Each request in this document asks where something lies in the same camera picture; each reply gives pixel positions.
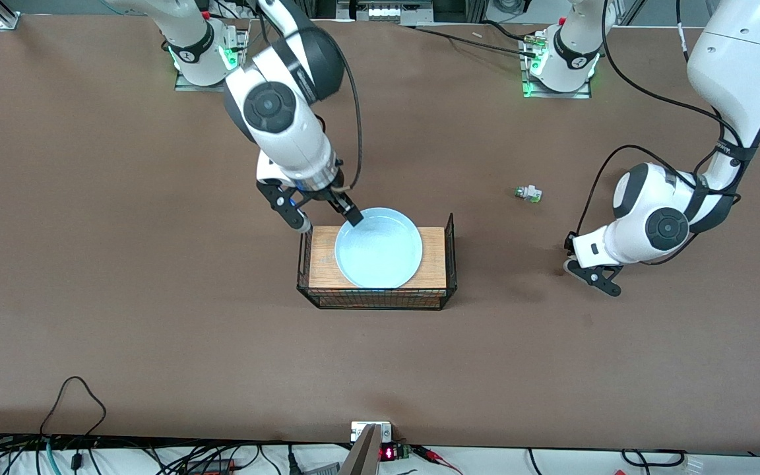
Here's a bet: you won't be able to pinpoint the black wire rack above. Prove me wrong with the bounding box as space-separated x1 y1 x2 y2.
296 212 458 311

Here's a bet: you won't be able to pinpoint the black power adapter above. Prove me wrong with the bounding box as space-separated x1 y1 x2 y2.
182 459 236 475

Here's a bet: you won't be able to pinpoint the red clip leads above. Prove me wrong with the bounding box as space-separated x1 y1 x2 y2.
413 445 463 475

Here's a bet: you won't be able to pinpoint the black coiled cable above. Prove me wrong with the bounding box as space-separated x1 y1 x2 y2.
621 449 687 469

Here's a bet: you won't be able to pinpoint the black looped cable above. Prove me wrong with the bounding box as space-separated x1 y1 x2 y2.
40 376 107 439

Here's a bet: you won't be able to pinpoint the grey camera pole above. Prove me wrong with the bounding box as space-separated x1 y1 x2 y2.
339 424 382 475

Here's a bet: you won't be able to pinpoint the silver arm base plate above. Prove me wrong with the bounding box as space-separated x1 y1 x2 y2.
174 26 249 92
521 30 593 100

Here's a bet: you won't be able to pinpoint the wooden board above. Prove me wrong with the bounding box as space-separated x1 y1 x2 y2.
309 226 448 290

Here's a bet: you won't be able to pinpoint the black cable on table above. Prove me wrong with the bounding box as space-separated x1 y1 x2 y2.
406 23 540 57

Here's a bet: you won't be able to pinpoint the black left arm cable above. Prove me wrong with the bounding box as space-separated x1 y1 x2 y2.
575 0 747 265

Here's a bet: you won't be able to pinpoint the light blue round plate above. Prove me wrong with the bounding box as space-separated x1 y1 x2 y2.
334 208 424 289

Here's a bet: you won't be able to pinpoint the silver mounting bracket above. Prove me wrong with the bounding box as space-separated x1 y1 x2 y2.
351 421 394 443

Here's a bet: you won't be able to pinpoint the silver control device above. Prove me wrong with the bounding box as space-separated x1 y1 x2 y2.
337 0 433 24

